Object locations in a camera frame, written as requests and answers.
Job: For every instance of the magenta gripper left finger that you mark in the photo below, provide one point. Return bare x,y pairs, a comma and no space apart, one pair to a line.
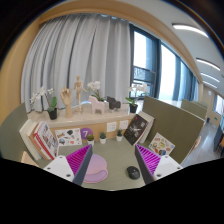
72,167

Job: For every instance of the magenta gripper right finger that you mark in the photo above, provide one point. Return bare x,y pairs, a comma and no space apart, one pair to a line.
153,166

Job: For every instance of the black computer mouse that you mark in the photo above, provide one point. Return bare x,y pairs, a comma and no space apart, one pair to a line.
133,172

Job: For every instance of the colourful sticker card right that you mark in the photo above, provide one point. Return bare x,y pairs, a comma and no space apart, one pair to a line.
161,145

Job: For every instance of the sticker sheet card left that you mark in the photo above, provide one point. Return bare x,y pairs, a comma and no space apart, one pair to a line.
69,137

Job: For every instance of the small succulent white pot left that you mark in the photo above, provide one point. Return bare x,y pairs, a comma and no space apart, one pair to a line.
90,139

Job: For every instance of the small succulent white pot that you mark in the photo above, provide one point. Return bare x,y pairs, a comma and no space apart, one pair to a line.
102,137
90,139
119,135

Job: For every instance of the purple number seven sign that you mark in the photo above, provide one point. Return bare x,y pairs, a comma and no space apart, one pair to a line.
85,132

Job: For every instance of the black book leaning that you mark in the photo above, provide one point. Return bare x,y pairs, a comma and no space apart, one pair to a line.
135,129

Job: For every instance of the small succulent white pot middle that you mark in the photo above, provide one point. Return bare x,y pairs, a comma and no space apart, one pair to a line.
102,137

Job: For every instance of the small succulent white pot right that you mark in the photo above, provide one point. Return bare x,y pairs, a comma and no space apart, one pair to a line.
119,135

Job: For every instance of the red white book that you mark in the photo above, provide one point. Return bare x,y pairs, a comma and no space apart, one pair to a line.
45,138

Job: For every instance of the green desk partition right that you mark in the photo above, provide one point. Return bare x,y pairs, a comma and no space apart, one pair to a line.
177,125

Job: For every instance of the white book behind black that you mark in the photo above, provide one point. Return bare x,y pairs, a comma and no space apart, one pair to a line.
150,121

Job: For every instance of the white books stack left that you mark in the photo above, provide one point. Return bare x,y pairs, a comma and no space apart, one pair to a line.
26,135

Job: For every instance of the pink toy horse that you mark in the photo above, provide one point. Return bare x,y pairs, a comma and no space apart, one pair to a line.
96,105

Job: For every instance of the black toy horse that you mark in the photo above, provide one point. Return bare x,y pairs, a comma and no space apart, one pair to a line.
113,103

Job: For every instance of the wooden hand model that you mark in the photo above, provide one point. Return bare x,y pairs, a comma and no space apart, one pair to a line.
67,99

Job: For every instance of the white orchid right black pot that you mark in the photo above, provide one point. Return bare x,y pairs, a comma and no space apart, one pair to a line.
132,102

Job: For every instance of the white orchid black pot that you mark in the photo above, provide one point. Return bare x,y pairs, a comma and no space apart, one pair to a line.
52,103
132,102

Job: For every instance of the white orchid left black pot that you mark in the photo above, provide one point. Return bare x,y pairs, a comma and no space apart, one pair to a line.
52,103

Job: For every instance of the wooden artist mannequin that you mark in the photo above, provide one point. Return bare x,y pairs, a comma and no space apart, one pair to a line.
78,87

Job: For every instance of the white orchid centre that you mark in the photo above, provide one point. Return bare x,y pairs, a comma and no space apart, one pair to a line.
95,87

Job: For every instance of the grey window curtain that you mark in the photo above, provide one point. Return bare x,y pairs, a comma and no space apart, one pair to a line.
86,47

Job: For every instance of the wall socket right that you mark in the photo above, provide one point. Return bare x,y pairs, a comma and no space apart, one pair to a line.
123,124

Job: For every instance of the wall socket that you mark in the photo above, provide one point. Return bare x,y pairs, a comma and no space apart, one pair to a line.
123,124
112,126

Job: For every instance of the wall socket left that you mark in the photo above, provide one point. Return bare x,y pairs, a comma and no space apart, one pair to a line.
112,126

